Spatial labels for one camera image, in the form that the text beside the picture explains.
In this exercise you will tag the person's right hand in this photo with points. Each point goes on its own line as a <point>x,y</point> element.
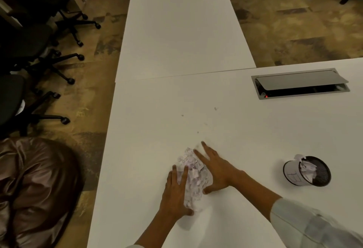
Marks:
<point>224,174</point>

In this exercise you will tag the person's left hand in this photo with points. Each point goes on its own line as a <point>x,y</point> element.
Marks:
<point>174,196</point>

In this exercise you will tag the person's left thumb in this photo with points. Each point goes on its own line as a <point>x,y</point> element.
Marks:
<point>189,213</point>

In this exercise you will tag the person's right thumb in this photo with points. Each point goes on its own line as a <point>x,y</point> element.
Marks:
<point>209,190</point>

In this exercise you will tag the person's right middle finger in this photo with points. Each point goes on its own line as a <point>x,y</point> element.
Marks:
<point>209,150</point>

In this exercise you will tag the pile of torn paper scraps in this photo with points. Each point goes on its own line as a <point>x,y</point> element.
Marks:
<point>195,171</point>

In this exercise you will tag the person's left forearm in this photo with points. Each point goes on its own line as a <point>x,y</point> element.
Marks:
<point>158,232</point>

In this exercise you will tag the person's right forearm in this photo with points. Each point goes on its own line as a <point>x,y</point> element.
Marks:
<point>297,216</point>

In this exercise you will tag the white paper sheet label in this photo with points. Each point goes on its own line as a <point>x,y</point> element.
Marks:
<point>292,172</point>

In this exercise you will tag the crumpled white paper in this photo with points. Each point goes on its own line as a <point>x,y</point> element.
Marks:
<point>307,169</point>

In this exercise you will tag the black mesh cup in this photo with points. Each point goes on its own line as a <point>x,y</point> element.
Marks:
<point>320,172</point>

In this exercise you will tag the brown shiny bean bag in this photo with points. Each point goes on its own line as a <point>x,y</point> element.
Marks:
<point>34,191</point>

